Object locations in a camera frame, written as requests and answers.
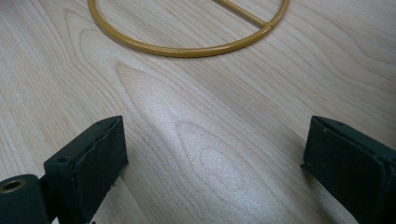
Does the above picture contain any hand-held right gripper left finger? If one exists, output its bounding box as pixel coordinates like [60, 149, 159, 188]
[39, 115, 129, 224]

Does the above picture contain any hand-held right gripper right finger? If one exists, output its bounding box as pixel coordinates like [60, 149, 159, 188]
[300, 115, 396, 224]

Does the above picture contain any yellow ring hoop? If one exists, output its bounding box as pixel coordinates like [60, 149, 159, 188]
[87, 0, 290, 59]

